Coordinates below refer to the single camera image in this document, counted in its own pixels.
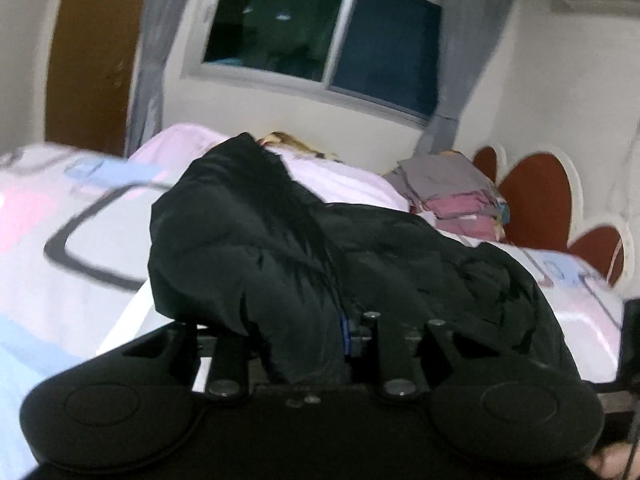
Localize brown wooden door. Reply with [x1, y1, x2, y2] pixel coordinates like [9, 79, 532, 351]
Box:
[45, 0, 153, 158]

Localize yellow cloth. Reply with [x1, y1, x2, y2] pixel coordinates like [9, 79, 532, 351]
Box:
[257, 131, 346, 163]

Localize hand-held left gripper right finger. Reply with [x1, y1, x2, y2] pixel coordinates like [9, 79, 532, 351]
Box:
[339, 310, 473, 402]

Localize colourful folded cloth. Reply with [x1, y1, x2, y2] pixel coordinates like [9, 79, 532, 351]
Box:
[492, 185, 512, 241]

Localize sliding glass window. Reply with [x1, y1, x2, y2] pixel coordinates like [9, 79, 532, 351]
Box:
[182, 0, 448, 126]

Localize pink pillow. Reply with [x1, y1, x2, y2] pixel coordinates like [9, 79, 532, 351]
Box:
[127, 122, 411, 213]

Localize pink folded clothes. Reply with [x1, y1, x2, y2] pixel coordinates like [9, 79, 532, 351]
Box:
[422, 190, 501, 238]

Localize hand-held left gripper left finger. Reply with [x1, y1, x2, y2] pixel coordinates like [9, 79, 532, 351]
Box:
[120, 324, 251, 402]

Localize white charger cable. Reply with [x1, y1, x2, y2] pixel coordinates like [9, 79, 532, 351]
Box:
[607, 237, 627, 282]

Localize grey folded clothes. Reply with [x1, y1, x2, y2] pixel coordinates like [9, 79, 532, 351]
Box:
[382, 150, 496, 211]

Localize red and white headboard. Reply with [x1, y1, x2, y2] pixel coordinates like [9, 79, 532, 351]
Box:
[470, 142, 633, 288]

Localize patterned bed with sheet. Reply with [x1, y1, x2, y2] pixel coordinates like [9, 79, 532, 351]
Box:
[0, 142, 626, 480]

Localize black padded coat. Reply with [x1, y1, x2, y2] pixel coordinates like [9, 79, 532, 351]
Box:
[148, 131, 581, 386]

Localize grey curtain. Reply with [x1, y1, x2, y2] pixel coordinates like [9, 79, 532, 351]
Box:
[125, 0, 201, 158]
[415, 0, 526, 153]

